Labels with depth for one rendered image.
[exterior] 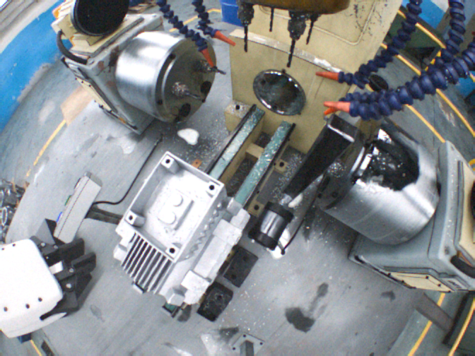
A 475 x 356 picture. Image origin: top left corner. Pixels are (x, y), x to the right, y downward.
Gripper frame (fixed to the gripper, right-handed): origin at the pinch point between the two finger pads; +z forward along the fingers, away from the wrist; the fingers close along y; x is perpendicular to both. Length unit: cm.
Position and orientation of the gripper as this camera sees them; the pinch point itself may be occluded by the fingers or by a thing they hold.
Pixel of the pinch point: (78, 258)
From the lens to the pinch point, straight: 30.3
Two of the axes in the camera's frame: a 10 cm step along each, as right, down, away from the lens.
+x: 4.4, -8.6, -2.4
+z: 2.9, -1.2, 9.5
